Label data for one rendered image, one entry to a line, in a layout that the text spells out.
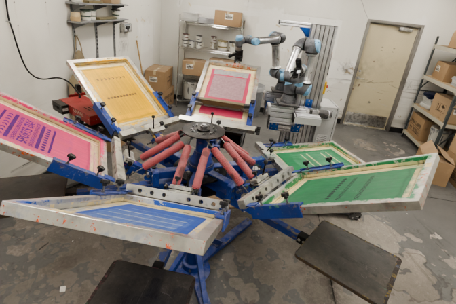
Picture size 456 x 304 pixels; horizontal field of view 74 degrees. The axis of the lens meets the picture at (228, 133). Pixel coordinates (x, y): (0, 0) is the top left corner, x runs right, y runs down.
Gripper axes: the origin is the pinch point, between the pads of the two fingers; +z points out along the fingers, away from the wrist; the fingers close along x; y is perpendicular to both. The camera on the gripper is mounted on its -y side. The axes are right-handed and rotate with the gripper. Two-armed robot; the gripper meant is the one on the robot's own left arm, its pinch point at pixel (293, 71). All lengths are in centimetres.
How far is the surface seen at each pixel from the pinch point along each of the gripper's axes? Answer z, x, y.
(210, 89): -16, 86, 24
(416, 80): -453, -134, 75
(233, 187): 89, 14, 62
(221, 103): 3, 64, 32
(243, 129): 16, 37, 49
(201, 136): 85, 38, 32
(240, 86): -31, 60, 22
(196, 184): 111, 27, 52
